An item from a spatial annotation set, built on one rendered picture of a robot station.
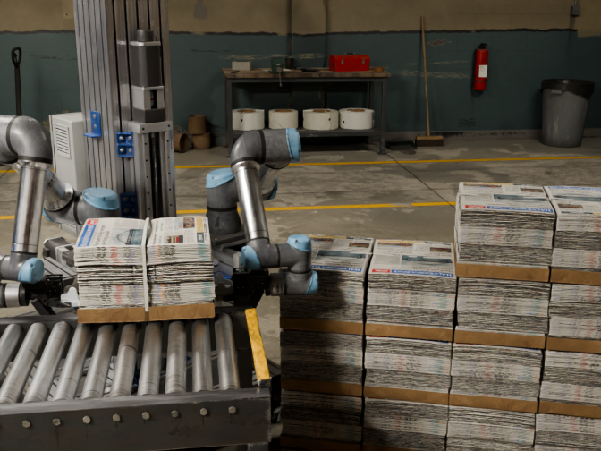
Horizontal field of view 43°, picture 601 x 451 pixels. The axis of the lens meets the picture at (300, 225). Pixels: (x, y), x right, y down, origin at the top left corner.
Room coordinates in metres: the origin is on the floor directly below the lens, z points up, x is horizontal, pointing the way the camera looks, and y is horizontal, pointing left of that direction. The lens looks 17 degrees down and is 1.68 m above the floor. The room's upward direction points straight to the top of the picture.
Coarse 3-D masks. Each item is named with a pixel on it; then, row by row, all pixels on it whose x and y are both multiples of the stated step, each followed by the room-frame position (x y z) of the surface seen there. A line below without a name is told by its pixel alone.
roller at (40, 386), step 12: (60, 324) 1.94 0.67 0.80; (60, 336) 1.87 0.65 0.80; (48, 348) 1.79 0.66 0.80; (60, 348) 1.81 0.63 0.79; (48, 360) 1.73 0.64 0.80; (60, 360) 1.78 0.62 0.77; (36, 372) 1.67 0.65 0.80; (48, 372) 1.67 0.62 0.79; (36, 384) 1.60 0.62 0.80; (48, 384) 1.63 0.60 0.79; (36, 396) 1.55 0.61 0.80
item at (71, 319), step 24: (216, 312) 2.03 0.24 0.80; (240, 312) 2.04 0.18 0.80; (0, 336) 1.94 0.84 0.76; (24, 336) 1.95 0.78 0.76; (48, 336) 1.96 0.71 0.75; (72, 336) 1.97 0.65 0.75; (96, 336) 1.98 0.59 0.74; (120, 336) 1.99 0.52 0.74; (144, 336) 2.00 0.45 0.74; (240, 336) 2.04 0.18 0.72
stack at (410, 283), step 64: (320, 256) 2.46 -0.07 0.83; (384, 256) 2.47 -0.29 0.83; (448, 256) 2.47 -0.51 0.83; (384, 320) 2.29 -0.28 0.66; (448, 320) 2.26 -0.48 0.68; (512, 320) 2.23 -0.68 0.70; (576, 320) 2.19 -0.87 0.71; (384, 384) 2.29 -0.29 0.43; (448, 384) 2.26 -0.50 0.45; (512, 384) 2.22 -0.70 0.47; (576, 384) 2.19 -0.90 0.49; (448, 448) 2.26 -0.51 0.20; (512, 448) 2.22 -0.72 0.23; (576, 448) 2.18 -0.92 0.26
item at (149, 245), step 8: (144, 224) 2.18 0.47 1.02; (152, 224) 2.18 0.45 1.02; (136, 232) 2.09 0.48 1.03; (152, 232) 2.09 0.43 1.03; (136, 240) 2.01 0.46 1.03; (152, 240) 2.01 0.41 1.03; (136, 248) 1.95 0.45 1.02; (152, 248) 1.96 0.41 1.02; (136, 256) 1.95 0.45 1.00; (152, 256) 1.96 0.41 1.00; (136, 264) 1.95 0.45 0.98; (152, 264) 1.95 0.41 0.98; (136, 272) 1.95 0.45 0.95; (152, 272) 1.96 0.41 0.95; (136, 280) 1.95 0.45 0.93; (152, 280) 1.96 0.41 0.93; (136, 288) 1.96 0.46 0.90; (152, 288) 1.96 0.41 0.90; (136, 296) 1.95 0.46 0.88; (144, 296) 1.96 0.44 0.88; (152, 296) 1.96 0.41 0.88; (136, 304) 1.95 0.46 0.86; (144, 304) 1.96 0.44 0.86; (152, 304) 1.96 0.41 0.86
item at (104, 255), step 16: (96, 224) 2.15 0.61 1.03; (112, 224) 2.15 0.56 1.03; (128, 224) 2.17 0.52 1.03; (80, 240) 1.99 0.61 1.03; (96, 240) 1.99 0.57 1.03; (112, 240) 2.00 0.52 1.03; (128, 240) 2.01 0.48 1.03; (80, 256) 1.93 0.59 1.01; (96, 256) 1.94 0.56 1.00; (112, 256) 1.94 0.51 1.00; (128, 256) 1.95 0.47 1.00; (80, 272) 1.93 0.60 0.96; (96, 272) 1.94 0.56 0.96; (112, 272) 1.94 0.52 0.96; (128, 272) 1.95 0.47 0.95; (80, 288) 1.93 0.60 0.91; (96, 288) 1.94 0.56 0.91; (112, 288) 1.95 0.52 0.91; (128, 288) 1.95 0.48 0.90; (80, 304) 1.93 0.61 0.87; (96, 304) 1.94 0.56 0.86; (112, 304) 1.94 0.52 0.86; (128, 304) 1.95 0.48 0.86
